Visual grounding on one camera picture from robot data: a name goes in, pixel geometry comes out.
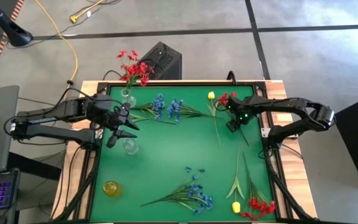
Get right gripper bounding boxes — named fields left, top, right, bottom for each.
left=225, top=95, right=260, bottom=133

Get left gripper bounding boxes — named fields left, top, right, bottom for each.
left=90, top=95, right=140, bottom=149

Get red artificial flower bunch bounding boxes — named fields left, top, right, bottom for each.
left=239, top=152, right=277, bottom=222
left=215, top=91, right=250, bottom=146
left=116, top=49, right=155, bottom=94

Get blue artificial flower bunch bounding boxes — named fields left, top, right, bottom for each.
left=131, top=93, right=167, bottom=121
left=167, top=98, right=223, bottom=124
left=140, top=166, right=214, bottom=217

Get yellow glass vase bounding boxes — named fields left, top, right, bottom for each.
left=103, top=180, right=124, bottom=197

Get green table mat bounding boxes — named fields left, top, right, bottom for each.
left=89, top=84, right=278, bottom=223

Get black computer tower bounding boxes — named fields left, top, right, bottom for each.
left=137, top=41, right=183, bottom=81

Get grey cart top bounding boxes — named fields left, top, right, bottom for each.
left=0, top=85, right=21, bottom=177

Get black stand pole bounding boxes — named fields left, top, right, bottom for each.
left=0, top=0, right=34, bottom=47

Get black table frame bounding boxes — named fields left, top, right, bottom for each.
left=50, top=80, right=318, bottom=224

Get yellow floor cable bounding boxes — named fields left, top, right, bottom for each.
left=35, top=0, right=79, bottom=84

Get yellow plug cable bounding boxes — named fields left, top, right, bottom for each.
left=69, top=0, right=105, bottom=24

